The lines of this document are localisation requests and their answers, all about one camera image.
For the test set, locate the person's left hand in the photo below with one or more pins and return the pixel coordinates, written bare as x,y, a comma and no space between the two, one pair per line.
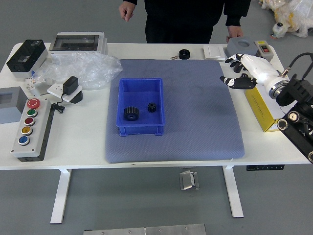
235,31

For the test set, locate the person's right hand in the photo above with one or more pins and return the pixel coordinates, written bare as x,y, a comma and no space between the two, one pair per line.
127,11

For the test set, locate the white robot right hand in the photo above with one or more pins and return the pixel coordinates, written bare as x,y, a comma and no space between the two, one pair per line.
259,68

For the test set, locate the small black gear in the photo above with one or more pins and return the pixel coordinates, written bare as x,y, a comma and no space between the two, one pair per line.
152,107

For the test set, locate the big black gear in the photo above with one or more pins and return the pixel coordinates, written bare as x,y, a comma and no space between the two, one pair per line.
127,113

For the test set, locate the person's right forearm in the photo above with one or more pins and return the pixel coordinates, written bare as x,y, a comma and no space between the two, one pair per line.
130,1

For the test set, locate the person's left forearm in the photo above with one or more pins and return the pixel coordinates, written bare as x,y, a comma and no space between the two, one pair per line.
237,13

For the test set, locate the yellow white cardboard box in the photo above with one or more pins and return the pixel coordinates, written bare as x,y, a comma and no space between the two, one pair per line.
256,105

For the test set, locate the clear-lid distribution box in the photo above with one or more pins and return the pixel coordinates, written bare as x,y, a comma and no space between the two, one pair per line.
75,41

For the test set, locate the blue plastic box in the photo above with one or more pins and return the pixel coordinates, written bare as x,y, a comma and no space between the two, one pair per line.
139,98

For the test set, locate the grey five-button control box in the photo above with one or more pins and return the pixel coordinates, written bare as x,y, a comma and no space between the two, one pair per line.
36,127

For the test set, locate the grey box with window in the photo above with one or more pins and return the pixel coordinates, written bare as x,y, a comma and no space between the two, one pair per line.
9,110

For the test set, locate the grey block with round recess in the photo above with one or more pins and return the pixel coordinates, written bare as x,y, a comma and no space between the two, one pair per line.
234,47

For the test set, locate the person's torso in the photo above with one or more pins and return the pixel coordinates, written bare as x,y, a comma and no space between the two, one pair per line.
183,19

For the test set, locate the black round knob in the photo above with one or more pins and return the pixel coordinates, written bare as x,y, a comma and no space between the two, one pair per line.
184,54

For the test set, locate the clear plastic bag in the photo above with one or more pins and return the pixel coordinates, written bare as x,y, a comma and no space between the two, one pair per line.
93,66

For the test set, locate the white yellow plastic bag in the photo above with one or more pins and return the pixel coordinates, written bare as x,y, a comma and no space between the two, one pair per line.
300,14

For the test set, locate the black power adapter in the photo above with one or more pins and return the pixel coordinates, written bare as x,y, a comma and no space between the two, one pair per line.
70,84

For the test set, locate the grey-blue mat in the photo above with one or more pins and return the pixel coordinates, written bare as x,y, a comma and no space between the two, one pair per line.
195,142

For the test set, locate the black table control panel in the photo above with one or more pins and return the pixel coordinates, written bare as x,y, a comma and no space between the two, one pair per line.
265,168

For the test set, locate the white power socket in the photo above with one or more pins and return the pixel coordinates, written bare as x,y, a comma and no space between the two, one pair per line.
55,89

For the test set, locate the white terminal connector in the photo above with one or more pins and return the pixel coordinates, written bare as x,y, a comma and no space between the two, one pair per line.
31,82

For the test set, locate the white table leg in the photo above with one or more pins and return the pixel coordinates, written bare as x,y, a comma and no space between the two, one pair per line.
61,195
233,193

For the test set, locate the grey metal plate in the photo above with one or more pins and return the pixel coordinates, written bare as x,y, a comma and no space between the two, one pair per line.
146,230

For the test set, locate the grey red-black switch box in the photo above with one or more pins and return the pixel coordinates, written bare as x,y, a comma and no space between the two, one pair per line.
264,49

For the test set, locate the white wall switch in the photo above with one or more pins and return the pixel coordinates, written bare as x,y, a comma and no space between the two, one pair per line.
214,52

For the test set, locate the black-lid grey enclosure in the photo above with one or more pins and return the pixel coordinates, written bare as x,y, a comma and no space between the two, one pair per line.
24,56

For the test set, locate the metal bracket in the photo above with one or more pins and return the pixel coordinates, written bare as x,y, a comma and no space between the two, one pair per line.
185,181

